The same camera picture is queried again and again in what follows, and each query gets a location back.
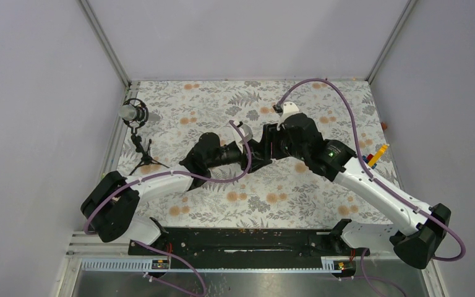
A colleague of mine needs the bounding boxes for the microphone on tripod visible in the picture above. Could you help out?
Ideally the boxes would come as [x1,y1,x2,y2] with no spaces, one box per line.
[118,98,169,175]

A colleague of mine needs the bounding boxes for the purple cable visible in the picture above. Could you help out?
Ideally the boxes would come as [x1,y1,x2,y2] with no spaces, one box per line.
[83,119,253,297]
[273,78,467,297]

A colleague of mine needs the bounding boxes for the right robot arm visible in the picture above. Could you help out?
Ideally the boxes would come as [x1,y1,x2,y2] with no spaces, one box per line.
[255,102,451,269]

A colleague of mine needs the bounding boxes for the white slotted cable duct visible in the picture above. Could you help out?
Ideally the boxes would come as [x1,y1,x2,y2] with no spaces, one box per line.
[80,257,342,273]

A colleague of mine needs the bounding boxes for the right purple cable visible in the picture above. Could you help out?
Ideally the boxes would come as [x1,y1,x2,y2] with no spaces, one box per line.
[273,78,467,297]

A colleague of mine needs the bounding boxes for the colourful toy block stack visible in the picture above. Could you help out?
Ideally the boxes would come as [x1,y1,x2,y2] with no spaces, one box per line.
[362,144,389,169]

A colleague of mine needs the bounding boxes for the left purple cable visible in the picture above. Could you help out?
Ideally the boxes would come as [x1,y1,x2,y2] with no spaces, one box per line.
[83,119,253,297]

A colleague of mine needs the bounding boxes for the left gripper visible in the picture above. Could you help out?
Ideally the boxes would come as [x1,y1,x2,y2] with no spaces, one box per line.
[207,139,272,173]

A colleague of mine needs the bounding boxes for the floral table mat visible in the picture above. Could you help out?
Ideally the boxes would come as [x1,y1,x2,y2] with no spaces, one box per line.
[115,80,388,229]

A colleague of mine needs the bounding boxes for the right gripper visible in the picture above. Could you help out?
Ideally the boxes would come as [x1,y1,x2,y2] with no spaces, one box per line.
[256,122,309,161]

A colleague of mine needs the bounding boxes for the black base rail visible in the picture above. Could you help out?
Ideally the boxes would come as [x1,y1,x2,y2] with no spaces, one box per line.
[151,228,363,269]

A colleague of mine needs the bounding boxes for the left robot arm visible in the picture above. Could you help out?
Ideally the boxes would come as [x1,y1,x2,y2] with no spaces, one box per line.
[80,121,279,254]

